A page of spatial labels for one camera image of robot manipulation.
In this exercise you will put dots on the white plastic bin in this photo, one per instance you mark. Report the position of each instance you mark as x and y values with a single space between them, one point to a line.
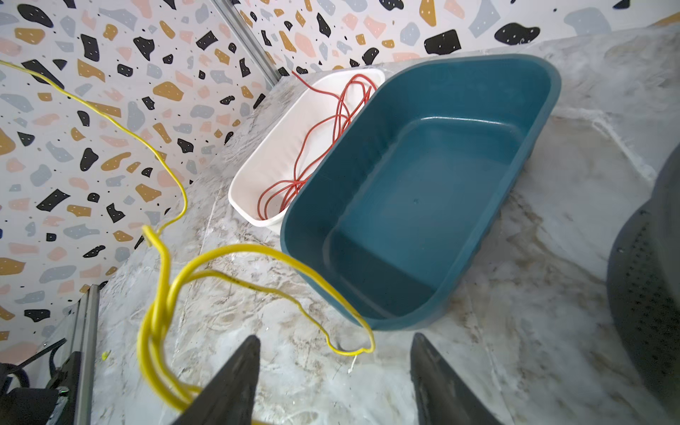
271 178

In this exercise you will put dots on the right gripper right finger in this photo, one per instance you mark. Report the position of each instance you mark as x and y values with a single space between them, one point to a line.
440 394

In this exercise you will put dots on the left aluminium corner post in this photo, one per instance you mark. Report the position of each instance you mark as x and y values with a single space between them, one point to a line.
247 38

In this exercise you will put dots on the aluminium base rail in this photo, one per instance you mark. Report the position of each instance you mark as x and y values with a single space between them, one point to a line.
79 328

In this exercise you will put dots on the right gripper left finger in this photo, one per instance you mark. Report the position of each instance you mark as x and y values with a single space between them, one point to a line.
230 397

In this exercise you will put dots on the teal plastic bin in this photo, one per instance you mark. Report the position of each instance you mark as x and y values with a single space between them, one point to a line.
395 213

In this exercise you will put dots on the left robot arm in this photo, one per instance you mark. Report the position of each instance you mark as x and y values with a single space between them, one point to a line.
32 393

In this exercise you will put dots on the grey cable spool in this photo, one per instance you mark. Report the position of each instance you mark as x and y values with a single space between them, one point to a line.
643 288

